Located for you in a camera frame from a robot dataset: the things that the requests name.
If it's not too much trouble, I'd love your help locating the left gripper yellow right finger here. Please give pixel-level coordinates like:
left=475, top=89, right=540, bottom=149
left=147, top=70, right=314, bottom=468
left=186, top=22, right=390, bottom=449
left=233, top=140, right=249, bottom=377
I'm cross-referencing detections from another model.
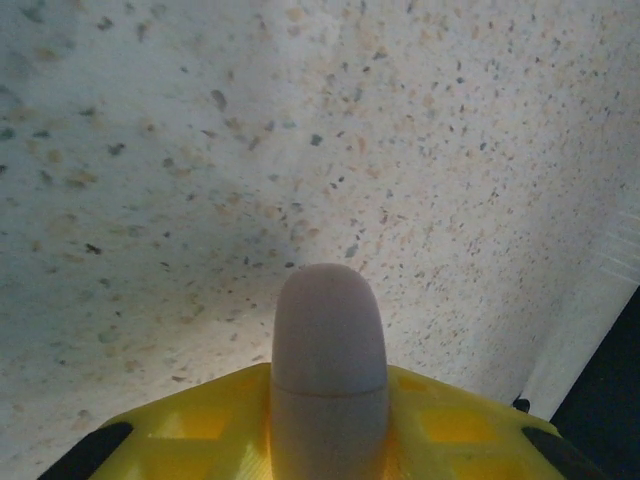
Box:
left=384, top=364, right=610, bottom=480

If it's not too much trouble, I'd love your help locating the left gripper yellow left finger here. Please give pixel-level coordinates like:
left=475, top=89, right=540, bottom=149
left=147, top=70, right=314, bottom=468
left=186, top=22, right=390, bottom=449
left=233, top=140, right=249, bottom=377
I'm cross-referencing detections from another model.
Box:
left=42, top=363, right=275, bottom=480

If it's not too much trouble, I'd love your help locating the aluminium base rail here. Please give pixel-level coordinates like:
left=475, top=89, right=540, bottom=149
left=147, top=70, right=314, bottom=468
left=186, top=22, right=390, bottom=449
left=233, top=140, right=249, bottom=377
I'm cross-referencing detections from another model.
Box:
left=512, top=204, right=640, bottom=426

